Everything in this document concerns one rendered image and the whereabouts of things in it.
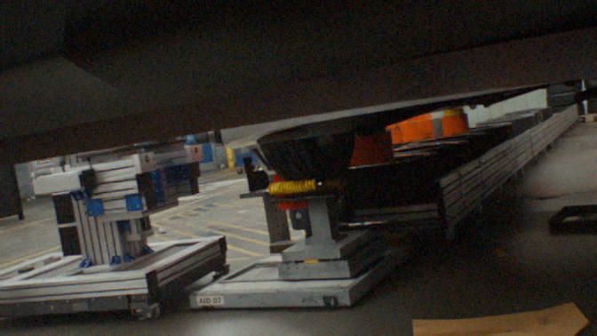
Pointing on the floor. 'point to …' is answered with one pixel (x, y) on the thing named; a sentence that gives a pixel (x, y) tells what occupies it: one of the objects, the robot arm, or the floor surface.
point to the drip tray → (573, 217)
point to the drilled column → (275, 220)
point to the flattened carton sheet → (509, 324)
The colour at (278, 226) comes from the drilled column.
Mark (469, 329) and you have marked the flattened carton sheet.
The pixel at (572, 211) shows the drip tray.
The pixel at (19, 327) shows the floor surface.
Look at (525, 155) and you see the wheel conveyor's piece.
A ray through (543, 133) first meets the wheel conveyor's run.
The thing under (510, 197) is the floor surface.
